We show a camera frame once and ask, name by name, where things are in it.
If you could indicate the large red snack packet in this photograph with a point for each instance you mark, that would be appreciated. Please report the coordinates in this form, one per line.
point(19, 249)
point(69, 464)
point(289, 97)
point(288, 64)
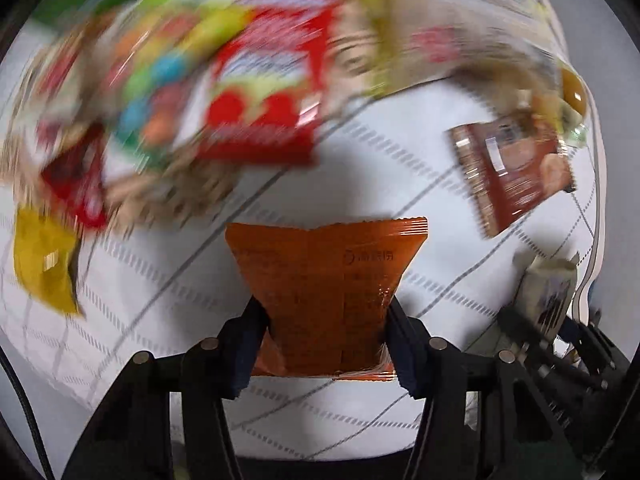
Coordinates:
point(265, 85)

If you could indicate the white checked cloth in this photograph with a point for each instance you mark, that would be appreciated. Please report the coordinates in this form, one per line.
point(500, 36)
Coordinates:
point(350, 185)

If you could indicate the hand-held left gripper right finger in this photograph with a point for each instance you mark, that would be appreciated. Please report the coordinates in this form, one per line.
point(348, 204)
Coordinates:
point(402, 355)

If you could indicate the white packet with dark print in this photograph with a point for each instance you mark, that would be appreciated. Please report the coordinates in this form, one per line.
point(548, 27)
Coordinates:
point(542, 285)

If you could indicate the beige packet with red label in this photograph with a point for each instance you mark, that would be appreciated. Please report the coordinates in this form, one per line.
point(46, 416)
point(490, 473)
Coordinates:
point(440, 45)

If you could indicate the packaged brown braised egg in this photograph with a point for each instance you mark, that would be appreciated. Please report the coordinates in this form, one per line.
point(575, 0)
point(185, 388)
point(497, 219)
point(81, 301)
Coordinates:
point(572, 90)

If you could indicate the small red snack packet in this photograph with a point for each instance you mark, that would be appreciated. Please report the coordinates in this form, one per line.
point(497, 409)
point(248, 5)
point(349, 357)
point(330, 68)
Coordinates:
point(80, 180)

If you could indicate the beige yellow-green snack packet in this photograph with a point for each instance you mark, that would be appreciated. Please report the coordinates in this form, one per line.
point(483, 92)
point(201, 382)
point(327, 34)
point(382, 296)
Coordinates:
point(375, 35)

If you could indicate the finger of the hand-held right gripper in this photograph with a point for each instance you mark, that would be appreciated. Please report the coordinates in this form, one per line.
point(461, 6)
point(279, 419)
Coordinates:
point(522, 330)
point(592, 347)

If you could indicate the green multicoloured candy packet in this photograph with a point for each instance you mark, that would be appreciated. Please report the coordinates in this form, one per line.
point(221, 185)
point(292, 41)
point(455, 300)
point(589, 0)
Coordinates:
point(155, 80)

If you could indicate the orange snack packet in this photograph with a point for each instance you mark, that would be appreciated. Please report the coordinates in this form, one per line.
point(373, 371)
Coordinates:
point(320, 285)

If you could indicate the beige printed snack packet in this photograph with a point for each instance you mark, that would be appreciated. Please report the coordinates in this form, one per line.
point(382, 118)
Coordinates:
point(170, 195)

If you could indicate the brown snack packet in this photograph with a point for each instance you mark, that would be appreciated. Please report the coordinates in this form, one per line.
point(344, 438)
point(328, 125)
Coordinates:
point(510, 170)

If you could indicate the yellow snack packet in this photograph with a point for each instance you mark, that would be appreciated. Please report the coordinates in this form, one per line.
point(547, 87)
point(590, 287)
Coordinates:
point(42, 260)

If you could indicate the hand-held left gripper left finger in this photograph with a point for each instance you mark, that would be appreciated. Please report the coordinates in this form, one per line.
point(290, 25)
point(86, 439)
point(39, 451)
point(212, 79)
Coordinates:
point(245, 355)

